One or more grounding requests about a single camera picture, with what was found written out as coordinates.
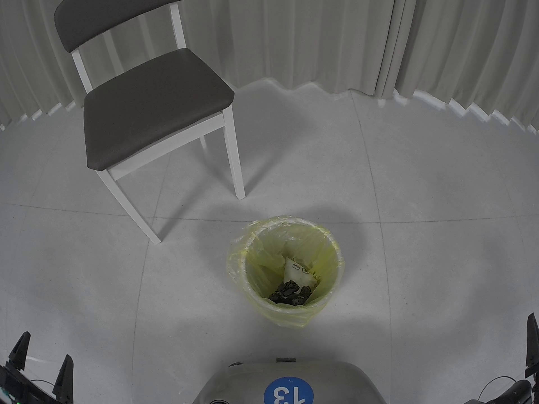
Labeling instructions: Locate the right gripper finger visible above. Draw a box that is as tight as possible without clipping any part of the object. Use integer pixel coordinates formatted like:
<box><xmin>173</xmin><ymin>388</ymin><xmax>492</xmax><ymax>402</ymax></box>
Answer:
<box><xmin>526</xmin><ymin>313</ymin><xmax>539</xmax><ymax>378</ymax></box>

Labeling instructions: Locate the white trash bin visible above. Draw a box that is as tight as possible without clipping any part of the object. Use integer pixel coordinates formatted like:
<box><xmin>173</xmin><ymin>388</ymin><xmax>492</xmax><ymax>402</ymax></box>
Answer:
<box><xmin>241</xmin><ymin>221</ymin><xmax>342</xmax><ymax>312</ymax></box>

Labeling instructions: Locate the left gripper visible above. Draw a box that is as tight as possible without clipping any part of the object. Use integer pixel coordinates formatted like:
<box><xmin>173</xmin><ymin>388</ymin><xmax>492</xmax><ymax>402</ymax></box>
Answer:
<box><xmin>0</xmin><ymin>331</ymin><xmax>75</xmax><ymax>404</ymax></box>

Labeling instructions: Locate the yellow plastic bag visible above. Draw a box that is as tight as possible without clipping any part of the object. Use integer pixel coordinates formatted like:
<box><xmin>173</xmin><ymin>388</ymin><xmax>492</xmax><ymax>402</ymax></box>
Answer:
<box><xmin>227</xmin><ymin>215</ymin><xmax>346</xmax><ymax>330</ymax></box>

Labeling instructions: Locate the black cable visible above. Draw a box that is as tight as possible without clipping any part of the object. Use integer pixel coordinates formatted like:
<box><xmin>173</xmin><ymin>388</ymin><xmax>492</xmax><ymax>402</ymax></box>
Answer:
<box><xmin>463</xmin><ymin>375</ymin><xmax>533</xmax><ymax>404</ymax></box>

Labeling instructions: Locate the cream curtain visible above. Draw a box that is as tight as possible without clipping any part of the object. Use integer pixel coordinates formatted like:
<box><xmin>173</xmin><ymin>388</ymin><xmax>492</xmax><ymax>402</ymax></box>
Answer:
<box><xmin>0</xmin><ymin>0</ymin><xmax>401</xmax><ymax>131</ymax></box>
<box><xmin>377</xmin><ymin>0</ymin><xmax>539</xmax><ymax>136</ymax></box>

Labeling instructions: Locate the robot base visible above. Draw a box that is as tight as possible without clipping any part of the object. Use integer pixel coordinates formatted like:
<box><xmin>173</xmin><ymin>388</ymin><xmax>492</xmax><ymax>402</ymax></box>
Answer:
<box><xmin>195</xmin><ymin>357</ymin><xmax>386</xmax><ymax>404</ymax></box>

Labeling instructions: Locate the white printed wrapper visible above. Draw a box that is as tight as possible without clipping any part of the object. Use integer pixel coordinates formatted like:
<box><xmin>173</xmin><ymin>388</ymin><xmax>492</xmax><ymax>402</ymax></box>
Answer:
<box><xmin>282</xmin><ymin>257</ymin><xmax>319</xmax><ymax>295</ymax></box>

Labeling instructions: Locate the crumpled black plastic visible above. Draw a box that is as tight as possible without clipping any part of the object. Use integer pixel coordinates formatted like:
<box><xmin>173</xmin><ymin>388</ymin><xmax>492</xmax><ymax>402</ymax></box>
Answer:
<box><xmin>269</xmin><ymin>280</ymin><xmax>313</xmax><ymax>307</ymax></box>

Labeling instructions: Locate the grey white chair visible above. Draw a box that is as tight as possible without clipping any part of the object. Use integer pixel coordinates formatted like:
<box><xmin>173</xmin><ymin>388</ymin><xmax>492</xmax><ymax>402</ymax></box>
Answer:
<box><xmin>54</xmin><ymin>0</ymin><xmax>246</xmax><ymax>244</ymax></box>

